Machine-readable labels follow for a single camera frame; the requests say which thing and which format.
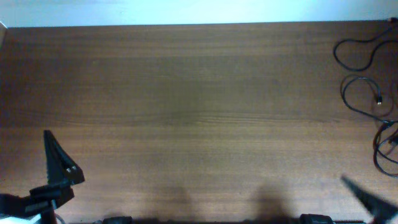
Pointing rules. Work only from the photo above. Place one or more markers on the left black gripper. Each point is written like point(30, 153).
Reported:
point(52, 191)

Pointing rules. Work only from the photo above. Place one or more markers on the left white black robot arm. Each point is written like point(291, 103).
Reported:
point(11, 206)

